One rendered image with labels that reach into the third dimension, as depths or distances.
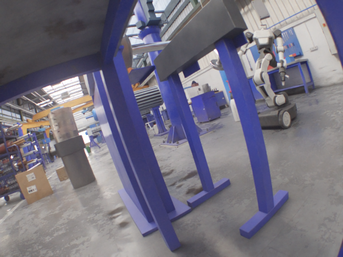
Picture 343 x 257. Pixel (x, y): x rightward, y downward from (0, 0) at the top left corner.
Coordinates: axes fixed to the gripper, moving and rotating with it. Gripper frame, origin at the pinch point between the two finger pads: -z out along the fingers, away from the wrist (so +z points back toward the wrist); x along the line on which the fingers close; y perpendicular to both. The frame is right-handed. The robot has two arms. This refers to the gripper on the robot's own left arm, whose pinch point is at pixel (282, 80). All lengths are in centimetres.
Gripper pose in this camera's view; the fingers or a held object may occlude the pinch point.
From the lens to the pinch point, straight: 224.8
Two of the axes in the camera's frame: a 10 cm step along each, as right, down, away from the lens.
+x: -5.3, -3.5, -7.7
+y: 8.1, 0.6, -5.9
